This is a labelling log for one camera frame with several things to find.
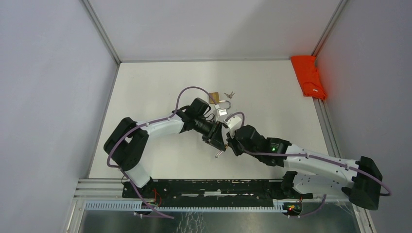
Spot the left aluminium frame rail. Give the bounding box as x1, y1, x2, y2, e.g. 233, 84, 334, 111
80, 0, 121, 66

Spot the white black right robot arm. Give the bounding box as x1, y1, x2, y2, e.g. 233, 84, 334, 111
226, 125, 384, 211

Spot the large brass padlock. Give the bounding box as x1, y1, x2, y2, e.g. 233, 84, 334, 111
208, 92, 232, 110

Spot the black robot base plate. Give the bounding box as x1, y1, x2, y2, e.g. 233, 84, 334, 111
122, 179, 313, 207

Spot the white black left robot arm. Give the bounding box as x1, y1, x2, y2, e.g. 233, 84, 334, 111
103, 98, 226, 198

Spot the orange folded cloth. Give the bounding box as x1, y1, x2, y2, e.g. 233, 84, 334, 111
291, 55, 327, 100

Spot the small brass padlock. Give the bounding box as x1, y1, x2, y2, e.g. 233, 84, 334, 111
215, 145, 227, 158

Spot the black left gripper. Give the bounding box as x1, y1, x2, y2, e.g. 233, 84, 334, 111
193, 116, 225, 151

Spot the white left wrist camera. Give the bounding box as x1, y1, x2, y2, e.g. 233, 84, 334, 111
213, 104, 228, 122

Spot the silver key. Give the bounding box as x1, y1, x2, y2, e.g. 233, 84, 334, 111
224, 92, 235, 99

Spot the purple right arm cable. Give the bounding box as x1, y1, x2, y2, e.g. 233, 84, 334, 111
224, 111, 392, 218

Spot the white slotted cable duct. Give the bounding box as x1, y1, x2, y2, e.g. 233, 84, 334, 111
84, 200, 292, 213

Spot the aluminium corner frame rail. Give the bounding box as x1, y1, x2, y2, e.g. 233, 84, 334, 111
311, 0, 350, 57

